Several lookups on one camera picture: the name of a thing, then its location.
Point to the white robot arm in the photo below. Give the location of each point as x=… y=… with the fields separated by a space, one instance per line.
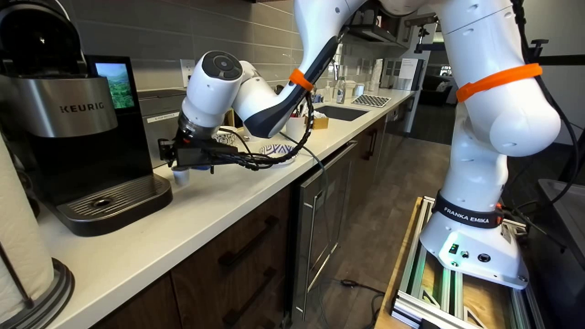
x=502 y=114

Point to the white paper towel roll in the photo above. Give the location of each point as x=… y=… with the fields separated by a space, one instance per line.
x=33 y=286

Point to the blue patterned small plate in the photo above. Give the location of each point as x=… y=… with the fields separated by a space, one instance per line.
x=276 y=150

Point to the black Keurig coffee maker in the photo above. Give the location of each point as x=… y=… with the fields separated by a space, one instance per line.
x=73 y=123

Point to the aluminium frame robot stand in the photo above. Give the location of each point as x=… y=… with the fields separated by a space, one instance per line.
x=422 y=295

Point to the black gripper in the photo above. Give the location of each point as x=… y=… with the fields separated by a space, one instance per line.
x=190 y=152

